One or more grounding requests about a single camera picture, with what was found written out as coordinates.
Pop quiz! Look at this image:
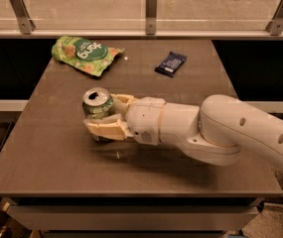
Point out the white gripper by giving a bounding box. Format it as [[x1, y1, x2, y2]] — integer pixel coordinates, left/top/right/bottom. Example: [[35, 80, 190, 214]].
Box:
[[83, 94, 166, 146]]

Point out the green soda can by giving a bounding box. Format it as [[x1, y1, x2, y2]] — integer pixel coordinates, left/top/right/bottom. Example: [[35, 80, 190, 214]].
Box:
[[81, 86, 116, 143]]

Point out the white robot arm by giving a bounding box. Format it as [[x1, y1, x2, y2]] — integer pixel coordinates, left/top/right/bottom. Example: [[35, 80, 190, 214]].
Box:
[[84, 94, 283, 173]]

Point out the green snack bag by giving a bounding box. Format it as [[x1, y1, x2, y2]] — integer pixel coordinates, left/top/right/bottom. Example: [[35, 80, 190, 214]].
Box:
[[52, 36, 124, 76]]

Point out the dark blue candy bar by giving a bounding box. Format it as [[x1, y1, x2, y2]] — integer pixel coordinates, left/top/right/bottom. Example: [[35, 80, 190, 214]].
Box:
[[155, 52, 188, 77]]

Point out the glass railing panel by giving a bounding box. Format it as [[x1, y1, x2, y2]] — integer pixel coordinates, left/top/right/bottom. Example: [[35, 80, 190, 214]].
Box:
[[0, 0, 280, 31]]

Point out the middle metal railing bracket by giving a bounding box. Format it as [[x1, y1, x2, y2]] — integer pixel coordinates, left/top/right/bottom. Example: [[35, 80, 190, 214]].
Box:
[[145, 0, 157, 35]]

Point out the metal railing bracket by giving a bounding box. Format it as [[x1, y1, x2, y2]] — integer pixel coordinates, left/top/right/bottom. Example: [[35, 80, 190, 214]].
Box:
[[9, 0, 36, 35], [145, 0, 157, 35], [266, 0, 283, 36]]

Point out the left metal railing bracket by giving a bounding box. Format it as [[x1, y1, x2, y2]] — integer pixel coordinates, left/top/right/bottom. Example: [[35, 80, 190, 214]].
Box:
[[9, 0, 36, 35]]

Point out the right metal railing bracket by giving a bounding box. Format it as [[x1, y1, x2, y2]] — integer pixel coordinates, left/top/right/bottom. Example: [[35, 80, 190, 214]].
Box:
[[266, 0, 283, 36]]

